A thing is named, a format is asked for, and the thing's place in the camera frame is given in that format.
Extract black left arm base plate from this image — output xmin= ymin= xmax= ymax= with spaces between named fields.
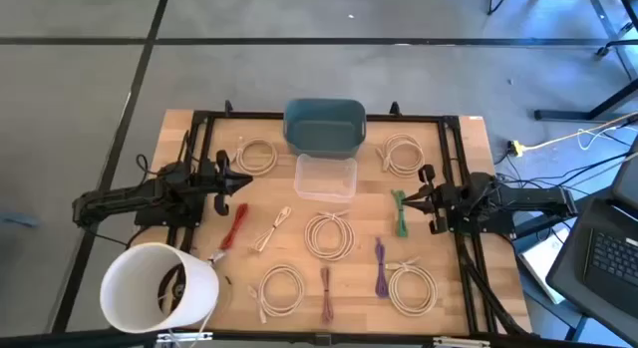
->
xmin=133 ymin=205 xmax=201 ymax=230

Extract white lamp cord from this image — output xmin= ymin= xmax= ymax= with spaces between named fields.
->
xmin=167 ymin=292 xmax=223 ymax=348

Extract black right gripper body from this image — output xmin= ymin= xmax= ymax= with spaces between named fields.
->
xmin=418 ymin=164 xmax=453 ymax=235

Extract black desk leg frame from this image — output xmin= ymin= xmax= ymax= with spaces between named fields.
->
xmin=463 ymin=0 xmax=638 ymax=123

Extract white cylindrical lamp shade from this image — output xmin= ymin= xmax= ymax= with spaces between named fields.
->
xmin=99 ymin=241 xmax=221 ymax=335

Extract black bottom frame rail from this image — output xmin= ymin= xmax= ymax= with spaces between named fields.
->
xmin=0 ymin=327 xmax=638 ymax=348

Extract black floor cables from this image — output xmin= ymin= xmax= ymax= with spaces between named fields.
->
xmin=492 ymin=151 xmax=632 ymax=202

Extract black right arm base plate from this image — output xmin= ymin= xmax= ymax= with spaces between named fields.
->
xmin=448 ymin=207 xmax=519 ymax=238

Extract teal plastic bin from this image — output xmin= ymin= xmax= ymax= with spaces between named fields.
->
xmin=282 ymin=98 xmax=368 ymax=159

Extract pink short cable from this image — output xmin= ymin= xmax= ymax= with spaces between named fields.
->
xmin=319 ymin=266 xmax=336 ymax=325

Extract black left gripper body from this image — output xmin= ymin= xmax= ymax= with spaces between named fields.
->
xmin=198 ymin=149 xmax=235 ymax=217

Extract cream short cable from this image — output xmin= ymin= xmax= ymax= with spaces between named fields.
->
xmin=249 ymin=205 xmax=293 ymax=253

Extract green short cable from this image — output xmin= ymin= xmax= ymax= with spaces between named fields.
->
xmin=390 ymin=188 xmax=410 ymax=239

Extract purple short cable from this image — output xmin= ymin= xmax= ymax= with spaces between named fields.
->
xmin=374 ymin=236 xmax=391 ymax=300

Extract white flat box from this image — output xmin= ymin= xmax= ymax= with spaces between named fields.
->
xmin=517 ymin=226 xmax=572 ymax=306

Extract black laptop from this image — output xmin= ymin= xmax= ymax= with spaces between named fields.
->
xmin=545 ymin=138 xmax=638 ymax=345

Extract clear plastic container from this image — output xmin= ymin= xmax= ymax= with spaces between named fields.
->
xmin=293 ymin=154 xmax=359 ymax=203

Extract black metal table frame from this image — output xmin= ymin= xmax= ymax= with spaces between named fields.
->
xmin=166 ymin=99 xmax=530 ymax=339

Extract beige floor cable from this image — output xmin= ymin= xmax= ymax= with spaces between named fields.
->
xmin=522 ymin=111 xmax=638 ymax=153

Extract black cable bundle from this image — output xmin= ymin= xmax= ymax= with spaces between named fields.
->
xmin=457 ymin=235 xmax=532 ymax=338

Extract red short cable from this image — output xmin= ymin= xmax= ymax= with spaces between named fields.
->
xmin=207 ymin=202 xmax=250 ymax=265

